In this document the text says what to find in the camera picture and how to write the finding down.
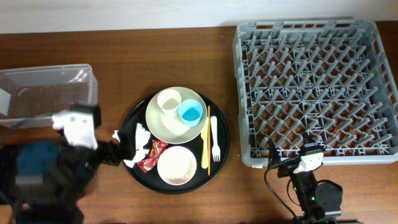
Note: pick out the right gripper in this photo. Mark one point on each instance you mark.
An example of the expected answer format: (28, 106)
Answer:
(290, 165)

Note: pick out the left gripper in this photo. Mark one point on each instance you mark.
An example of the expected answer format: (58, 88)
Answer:
(106, 152)

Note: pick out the white tissue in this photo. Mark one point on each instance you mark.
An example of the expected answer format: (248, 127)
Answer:
(141, 138)
(140, 155)

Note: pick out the red snack wrapper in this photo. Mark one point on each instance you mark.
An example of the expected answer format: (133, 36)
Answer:
(158, 147)

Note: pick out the cream cup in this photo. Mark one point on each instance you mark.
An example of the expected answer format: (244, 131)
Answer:
(168, 101)

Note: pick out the small pink bowl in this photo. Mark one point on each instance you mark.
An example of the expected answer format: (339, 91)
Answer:
(177, 165)

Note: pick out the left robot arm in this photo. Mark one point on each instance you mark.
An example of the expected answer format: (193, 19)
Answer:
(43, 181)

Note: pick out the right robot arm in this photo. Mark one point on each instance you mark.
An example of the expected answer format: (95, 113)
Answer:
(319, 200)

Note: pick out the grey dishwasher rack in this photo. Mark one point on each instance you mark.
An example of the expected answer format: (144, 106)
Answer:
(329, 79)

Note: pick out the clear plastic bin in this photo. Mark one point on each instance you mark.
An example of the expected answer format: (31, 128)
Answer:
(39, 90)

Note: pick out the white plastic fork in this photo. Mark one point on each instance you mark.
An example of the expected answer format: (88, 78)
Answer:
(214, 131)

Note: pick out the white label on bin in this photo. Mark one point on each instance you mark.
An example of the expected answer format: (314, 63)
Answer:
(5, 99)

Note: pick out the yellow plastic knife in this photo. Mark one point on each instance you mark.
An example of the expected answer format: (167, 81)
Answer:
(204, 136)

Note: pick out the wooden chopstick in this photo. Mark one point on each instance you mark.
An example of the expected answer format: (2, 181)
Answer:
(208, 140)

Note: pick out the large beige plate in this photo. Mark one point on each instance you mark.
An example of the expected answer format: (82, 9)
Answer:
(171, 129)

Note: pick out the light blue cup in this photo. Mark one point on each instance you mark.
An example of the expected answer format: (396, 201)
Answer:
(190, 111)

